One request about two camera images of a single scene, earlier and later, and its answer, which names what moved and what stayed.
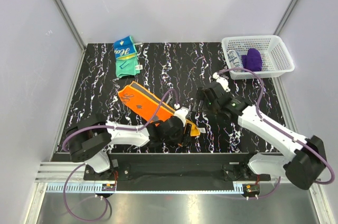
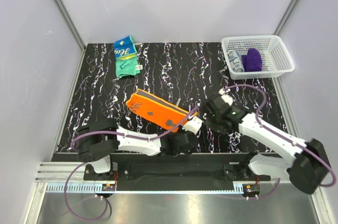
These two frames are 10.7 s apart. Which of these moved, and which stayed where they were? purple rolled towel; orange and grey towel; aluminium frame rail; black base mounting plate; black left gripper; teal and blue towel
Moved: black left gripper; orange and grey towel
Stayed: black base mounting plate; aluminium frame rail; purple rolled towel; teal and blue towel
